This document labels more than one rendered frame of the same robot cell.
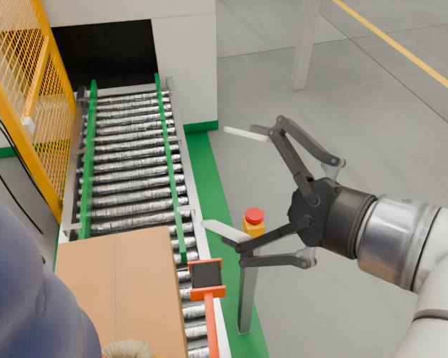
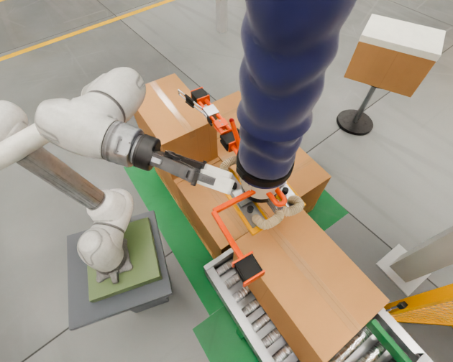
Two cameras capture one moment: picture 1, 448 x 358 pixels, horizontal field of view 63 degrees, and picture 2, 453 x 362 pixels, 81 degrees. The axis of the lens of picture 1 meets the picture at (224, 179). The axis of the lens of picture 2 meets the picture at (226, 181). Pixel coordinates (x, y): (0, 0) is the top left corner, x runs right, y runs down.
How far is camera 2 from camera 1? 0.67 m
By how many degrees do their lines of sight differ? 75
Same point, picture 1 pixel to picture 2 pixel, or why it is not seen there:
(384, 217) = (131, 128)
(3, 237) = (259, 54)
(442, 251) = (109, 117)
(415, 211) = (116, 130)
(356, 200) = (144, 141)
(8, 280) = (247, 50)
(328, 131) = not seen: outside the picture
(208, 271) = (248, 268)
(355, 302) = not seen: outside the picture
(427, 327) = (121, 101)
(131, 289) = (308, 287)
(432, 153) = not seen: outside the picture
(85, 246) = (368, 307)
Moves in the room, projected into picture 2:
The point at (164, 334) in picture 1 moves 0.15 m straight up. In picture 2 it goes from (267, 268) to (272, 258)
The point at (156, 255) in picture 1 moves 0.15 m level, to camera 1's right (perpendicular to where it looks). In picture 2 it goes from (311, 325) to (279, 341)
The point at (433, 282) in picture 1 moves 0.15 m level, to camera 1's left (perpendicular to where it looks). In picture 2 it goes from (115, 113) to (181, 95)
